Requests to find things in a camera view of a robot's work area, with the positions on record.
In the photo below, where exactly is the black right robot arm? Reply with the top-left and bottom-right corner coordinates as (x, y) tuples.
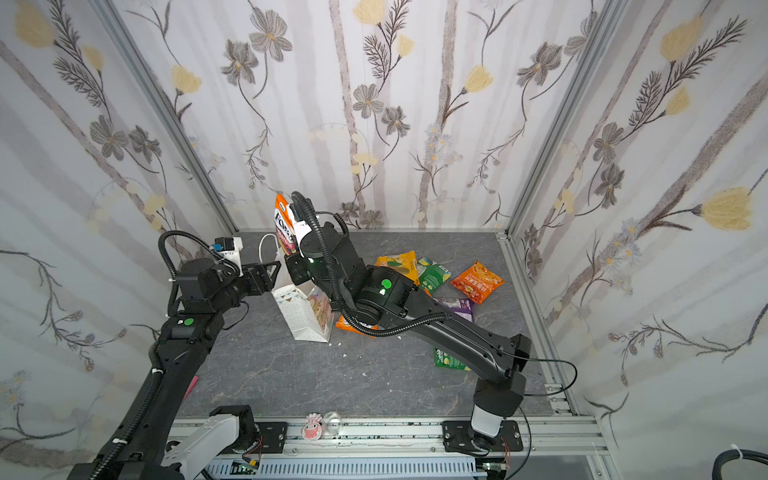
(286, 191), (532, 440)

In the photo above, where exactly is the orange red snack packet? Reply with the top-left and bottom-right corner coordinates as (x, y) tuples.
(450, 261), (505, 304)

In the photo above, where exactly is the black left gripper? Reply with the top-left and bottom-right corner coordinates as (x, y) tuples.
(207, 258), (281, 315)

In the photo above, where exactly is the green Fox's spring tea packet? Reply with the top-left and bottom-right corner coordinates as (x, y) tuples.
(434, 349), (470, 371)

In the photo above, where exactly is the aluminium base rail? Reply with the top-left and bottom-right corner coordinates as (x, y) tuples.
(199, 416), (619, 479)

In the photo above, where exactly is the pink toy figure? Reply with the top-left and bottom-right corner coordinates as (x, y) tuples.
(301, 413), (324, 441)

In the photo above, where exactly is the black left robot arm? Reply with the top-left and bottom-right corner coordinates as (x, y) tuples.
(69, 230), (280, 479)

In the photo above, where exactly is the clear round ornament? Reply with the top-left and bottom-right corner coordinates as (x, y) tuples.
(322, 411), (343, 437)

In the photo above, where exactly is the cartoon animal paper bag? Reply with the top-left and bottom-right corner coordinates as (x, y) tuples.
(257, 232), (335, 344)

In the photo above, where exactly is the small green snack packet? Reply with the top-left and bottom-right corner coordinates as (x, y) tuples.
(416, 258), (452, 295)

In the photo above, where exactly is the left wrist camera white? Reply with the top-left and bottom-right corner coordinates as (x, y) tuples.
(213, 236), (243, 276)

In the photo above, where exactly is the purple candy packet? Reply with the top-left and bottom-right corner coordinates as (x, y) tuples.
(436, 298), (474, 322)

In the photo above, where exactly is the orange Fox's candy packet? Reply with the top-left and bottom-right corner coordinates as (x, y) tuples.
(274, 193), (297, 255)
(335, 315), (378, 334)

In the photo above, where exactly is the black corrugated cable hose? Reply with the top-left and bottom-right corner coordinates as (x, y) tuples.
(712, 448), (768, 480)

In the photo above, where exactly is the yellow snack packet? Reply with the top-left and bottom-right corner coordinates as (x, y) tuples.
(375, 251), (420, 285)

